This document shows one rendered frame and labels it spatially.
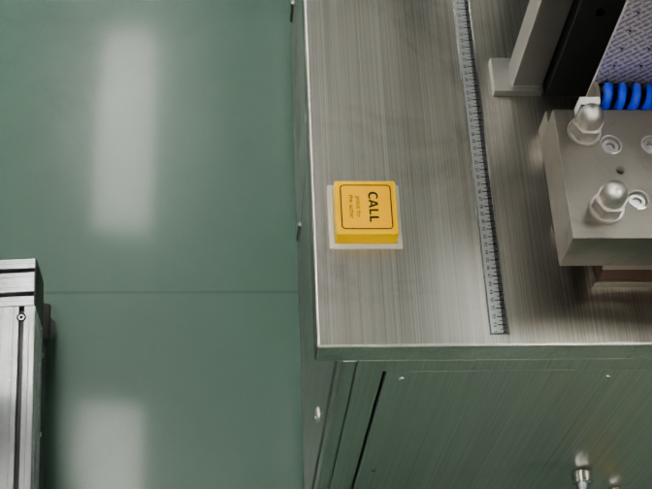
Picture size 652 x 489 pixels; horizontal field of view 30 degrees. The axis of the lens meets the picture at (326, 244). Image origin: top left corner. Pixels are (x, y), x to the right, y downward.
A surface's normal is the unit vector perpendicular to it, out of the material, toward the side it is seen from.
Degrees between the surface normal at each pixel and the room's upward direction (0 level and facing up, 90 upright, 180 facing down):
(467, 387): 90
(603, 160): 0
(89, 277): 0
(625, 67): 90
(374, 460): 90
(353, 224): 0
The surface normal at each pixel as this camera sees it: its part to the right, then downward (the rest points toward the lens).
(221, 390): 0.07, -0.48
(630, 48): 0.04, 0.88
